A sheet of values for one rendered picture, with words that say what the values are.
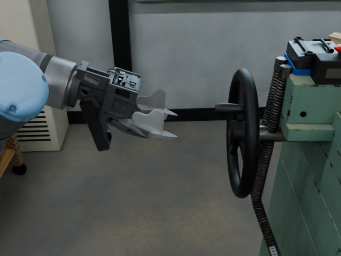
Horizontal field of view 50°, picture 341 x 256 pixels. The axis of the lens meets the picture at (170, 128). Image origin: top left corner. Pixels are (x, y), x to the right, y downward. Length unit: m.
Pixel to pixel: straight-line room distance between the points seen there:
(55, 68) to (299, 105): 0.47
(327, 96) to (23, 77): 0.55
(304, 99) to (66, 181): 1.46
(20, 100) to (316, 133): 0.56
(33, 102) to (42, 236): 1.30
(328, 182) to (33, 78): 0.61
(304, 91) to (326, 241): 0.32
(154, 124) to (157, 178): 1.27
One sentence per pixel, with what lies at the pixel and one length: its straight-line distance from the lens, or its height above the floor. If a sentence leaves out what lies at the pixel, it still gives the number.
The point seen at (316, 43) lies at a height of 1.00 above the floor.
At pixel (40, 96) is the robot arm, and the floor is 1.05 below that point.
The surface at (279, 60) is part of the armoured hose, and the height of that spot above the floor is 0.97.
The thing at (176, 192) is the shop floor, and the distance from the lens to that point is 1.86.
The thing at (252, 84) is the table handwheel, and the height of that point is 0.95.
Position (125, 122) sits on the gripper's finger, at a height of 0.92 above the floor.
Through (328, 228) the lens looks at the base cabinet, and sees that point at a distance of 0.86.
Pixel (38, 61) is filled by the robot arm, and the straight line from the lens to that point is 0.68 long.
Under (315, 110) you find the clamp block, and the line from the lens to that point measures 0.79.
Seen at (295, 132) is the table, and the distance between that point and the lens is 0.79.
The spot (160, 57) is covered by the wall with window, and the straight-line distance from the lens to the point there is 2.17.
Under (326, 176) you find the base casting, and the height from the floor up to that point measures 0.76.
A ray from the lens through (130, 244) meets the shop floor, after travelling 1.65.
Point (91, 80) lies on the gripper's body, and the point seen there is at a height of 0.99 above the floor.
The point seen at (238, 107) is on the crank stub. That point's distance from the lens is 0.73.
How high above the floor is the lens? 1.28
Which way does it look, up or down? 34 degrees down
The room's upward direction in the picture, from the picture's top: straight up
